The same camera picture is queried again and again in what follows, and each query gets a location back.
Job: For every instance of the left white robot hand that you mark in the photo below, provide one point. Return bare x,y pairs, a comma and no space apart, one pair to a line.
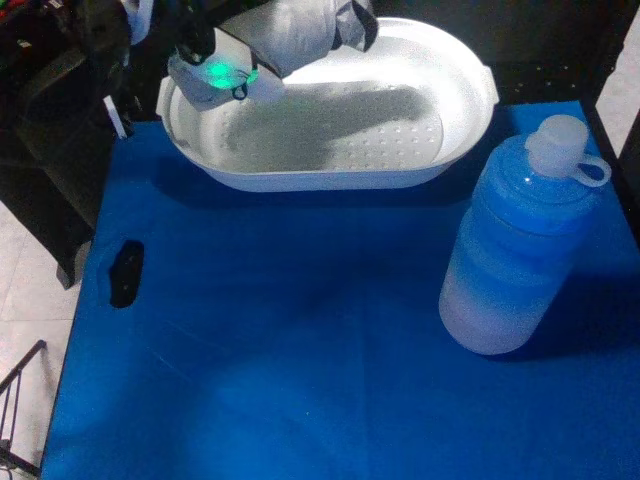
230,55

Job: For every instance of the grey umbrella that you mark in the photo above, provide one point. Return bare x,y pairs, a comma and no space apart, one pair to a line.
300,30

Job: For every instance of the blue and white water bottle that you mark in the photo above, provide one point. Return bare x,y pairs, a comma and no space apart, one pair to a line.
510,250

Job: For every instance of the white perforated oval basket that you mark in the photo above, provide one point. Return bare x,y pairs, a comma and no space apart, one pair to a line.
350,175

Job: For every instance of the blue table mat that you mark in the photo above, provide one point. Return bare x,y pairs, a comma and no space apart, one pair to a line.
350,300

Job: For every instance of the black tripod stand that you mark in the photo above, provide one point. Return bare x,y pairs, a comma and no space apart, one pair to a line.
25,362

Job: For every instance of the black table frame leg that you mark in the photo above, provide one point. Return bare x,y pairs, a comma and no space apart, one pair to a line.
50,210

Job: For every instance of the black metal frame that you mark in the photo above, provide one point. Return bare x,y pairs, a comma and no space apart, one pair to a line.
597,125

